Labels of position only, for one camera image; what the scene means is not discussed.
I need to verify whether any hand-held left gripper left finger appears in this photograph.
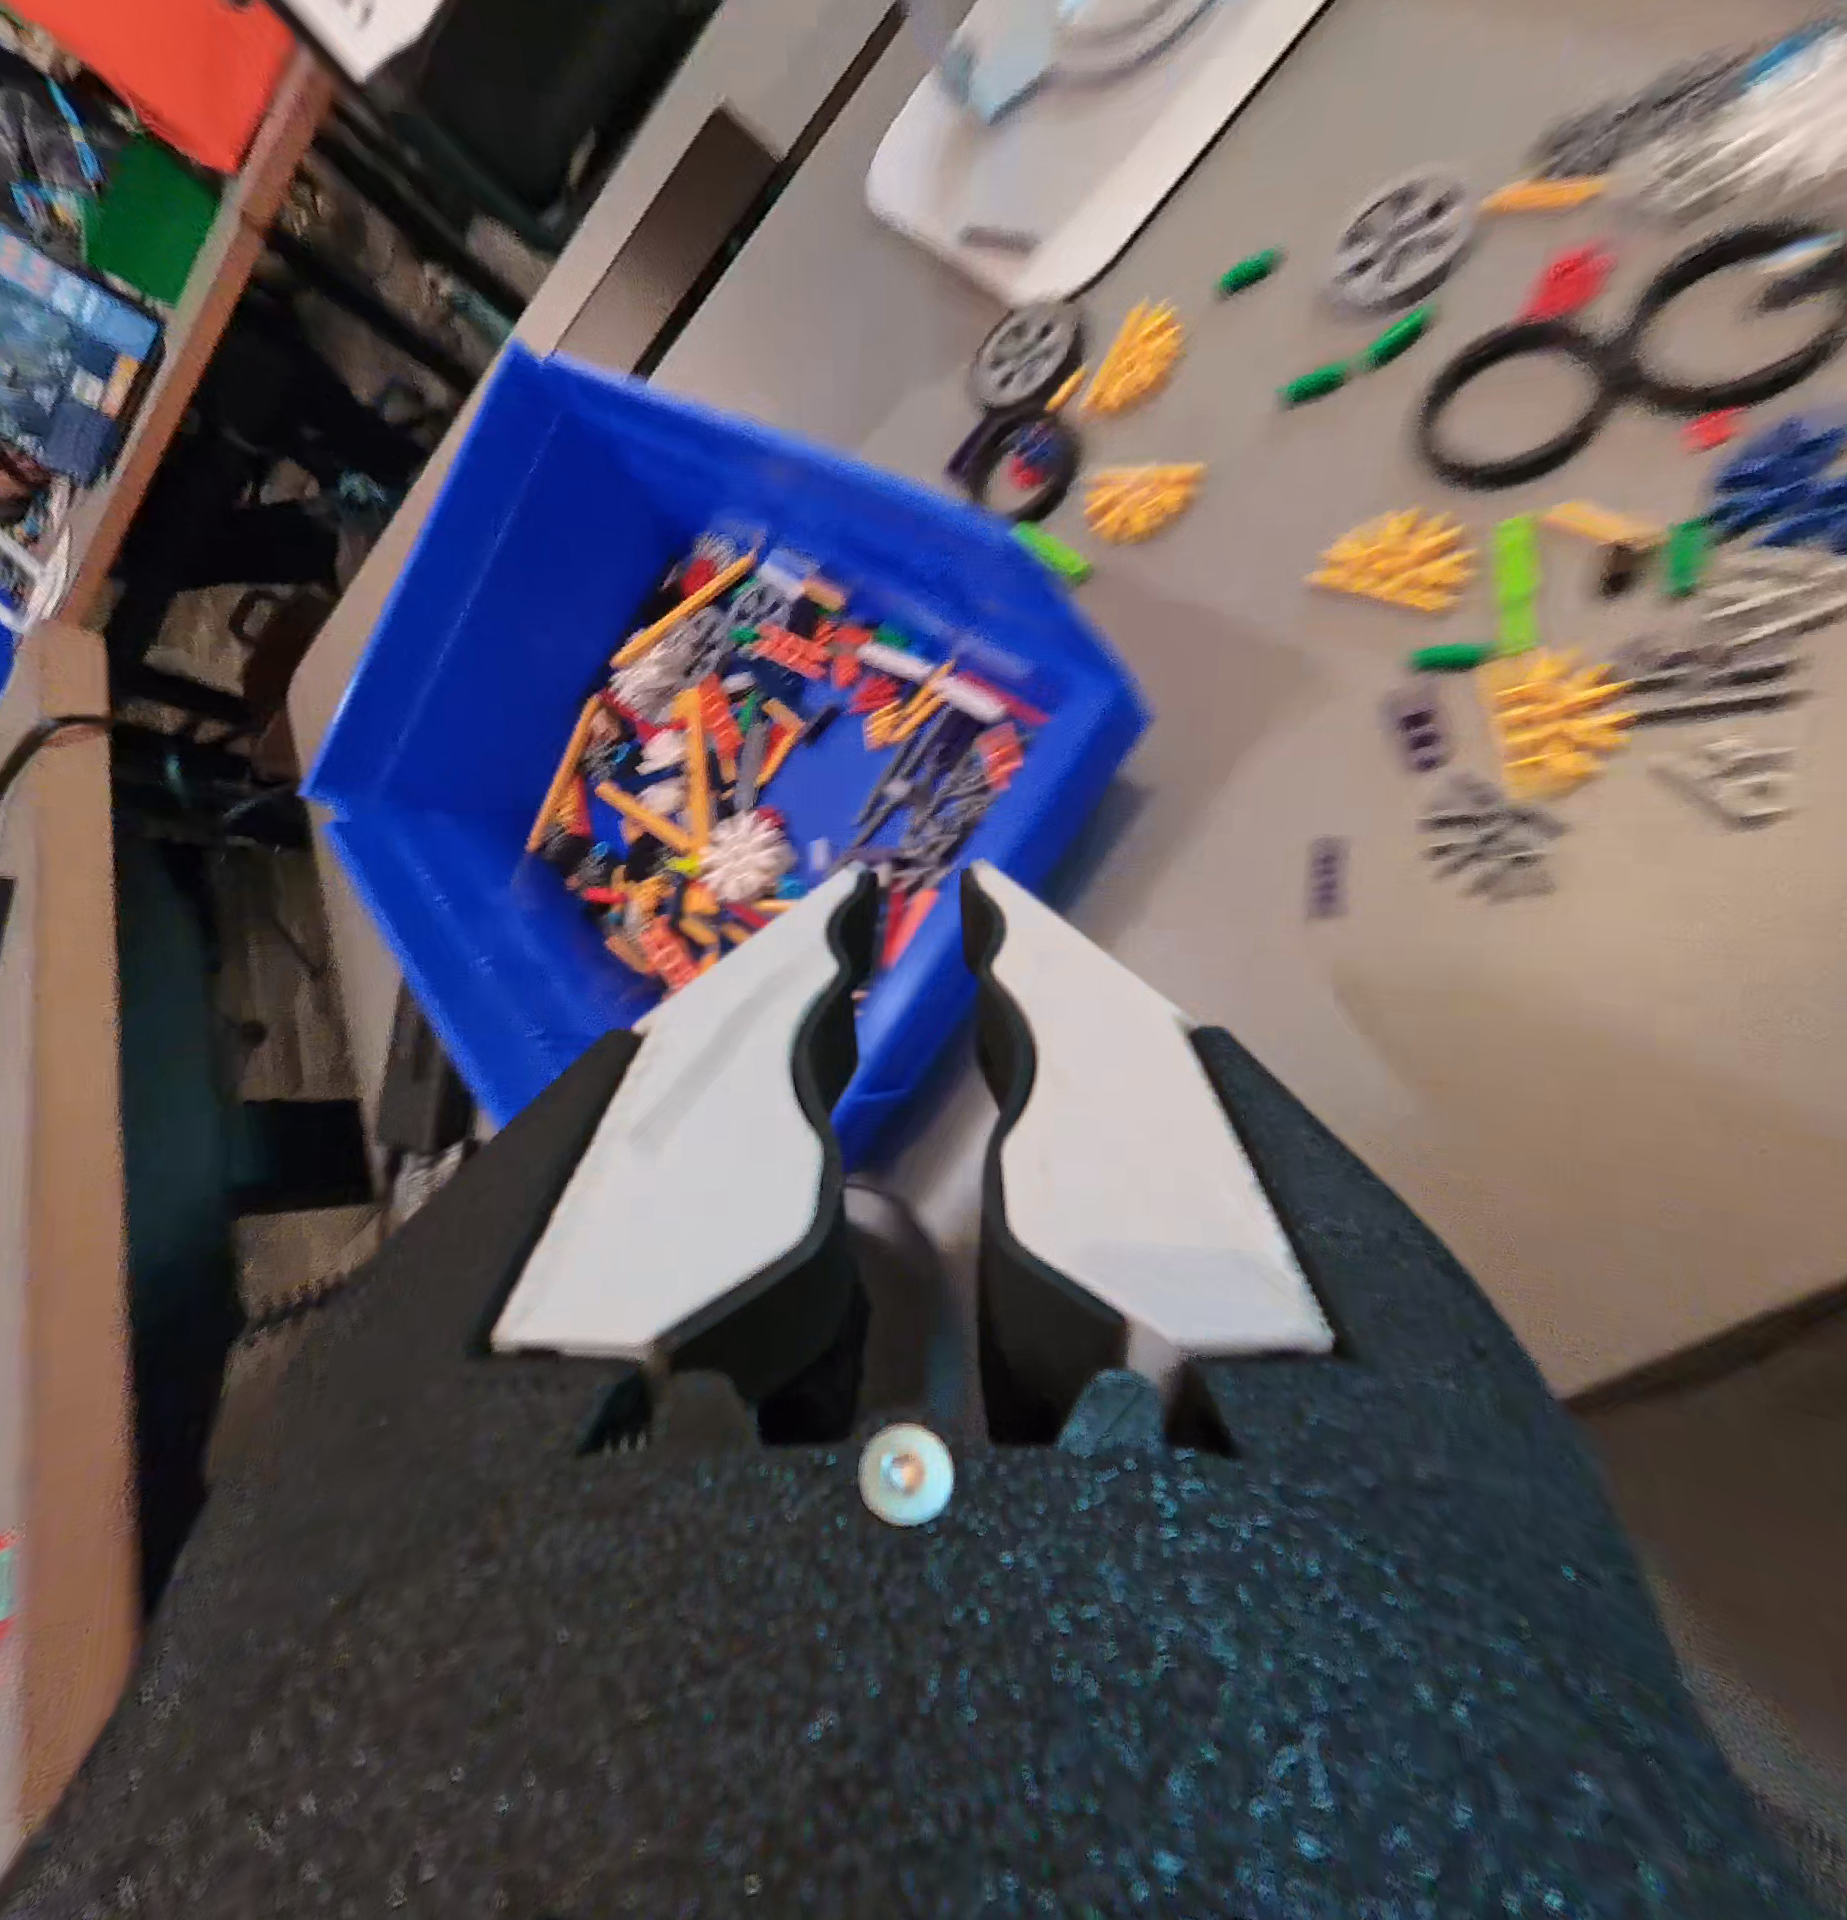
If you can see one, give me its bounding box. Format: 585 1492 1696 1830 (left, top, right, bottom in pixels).
490 868 884 1366

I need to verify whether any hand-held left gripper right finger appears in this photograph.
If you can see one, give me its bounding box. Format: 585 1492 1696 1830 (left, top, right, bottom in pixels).
961 860 1337 1369

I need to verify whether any pile of colourful toy pieces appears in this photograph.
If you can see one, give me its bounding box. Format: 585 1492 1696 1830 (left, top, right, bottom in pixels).
526 527 1057 994

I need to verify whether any blue plastic bin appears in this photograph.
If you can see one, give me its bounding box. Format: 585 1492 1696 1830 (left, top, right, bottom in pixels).
301 344 1153 1171

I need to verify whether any grey stacked connector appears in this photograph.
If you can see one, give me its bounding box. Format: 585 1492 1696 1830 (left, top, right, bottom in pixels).
1414 771 1571 905

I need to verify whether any yellow fan connector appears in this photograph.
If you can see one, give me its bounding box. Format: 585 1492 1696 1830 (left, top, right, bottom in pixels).
1478 646 1638 804
1306 508 1482 616
1076 299 1188 422

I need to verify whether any yellow connector with clear connector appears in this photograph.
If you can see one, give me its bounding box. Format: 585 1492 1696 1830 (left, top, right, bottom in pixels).
1080 456 1211 544

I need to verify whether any light grey connector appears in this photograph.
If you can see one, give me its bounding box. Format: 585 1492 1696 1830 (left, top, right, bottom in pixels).
1704 546 1847 639
1650 735 1802 830

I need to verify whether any black tire holding small connectors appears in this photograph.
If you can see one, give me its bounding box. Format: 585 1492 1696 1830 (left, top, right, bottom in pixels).
955 407 1086 527

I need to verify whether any black rubber tire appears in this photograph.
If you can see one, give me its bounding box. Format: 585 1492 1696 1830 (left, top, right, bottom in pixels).
1414 318 1631 496
1620 223 1847 422

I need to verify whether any grey wheel with black tire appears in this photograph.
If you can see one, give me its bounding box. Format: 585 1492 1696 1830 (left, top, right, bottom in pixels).
965 301 1091 414

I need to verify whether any large blue connector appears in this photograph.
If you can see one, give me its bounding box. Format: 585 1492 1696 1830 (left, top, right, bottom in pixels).
1704 411 1847 557

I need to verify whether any grey wheel hub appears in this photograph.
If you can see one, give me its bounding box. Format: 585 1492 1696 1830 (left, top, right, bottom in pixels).
1330 168 1482 318

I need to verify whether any white tray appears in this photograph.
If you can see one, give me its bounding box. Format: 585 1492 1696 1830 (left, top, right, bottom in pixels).
863 0 1334 309

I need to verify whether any red fan connector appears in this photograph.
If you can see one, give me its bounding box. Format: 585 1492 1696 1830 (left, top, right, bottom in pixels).
1515 242 1618 323

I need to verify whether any blue printed box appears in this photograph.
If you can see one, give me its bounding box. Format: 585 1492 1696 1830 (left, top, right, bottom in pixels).
0 202 167 483

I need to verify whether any green box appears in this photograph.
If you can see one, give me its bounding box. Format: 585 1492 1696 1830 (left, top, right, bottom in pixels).
85 136 223 309

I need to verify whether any small dark grey snowflake connector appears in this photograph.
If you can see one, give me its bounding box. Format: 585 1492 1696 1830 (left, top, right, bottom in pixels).
1530 97 1638 182

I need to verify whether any grey round disc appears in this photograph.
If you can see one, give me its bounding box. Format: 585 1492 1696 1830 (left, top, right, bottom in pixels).
1050 0 1227 84

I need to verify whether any white snowflake connector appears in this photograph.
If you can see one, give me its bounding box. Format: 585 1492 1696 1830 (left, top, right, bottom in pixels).
1688 37 1847 204

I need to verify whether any black cable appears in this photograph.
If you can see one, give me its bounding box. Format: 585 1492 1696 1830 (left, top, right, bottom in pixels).
0 719 116 888

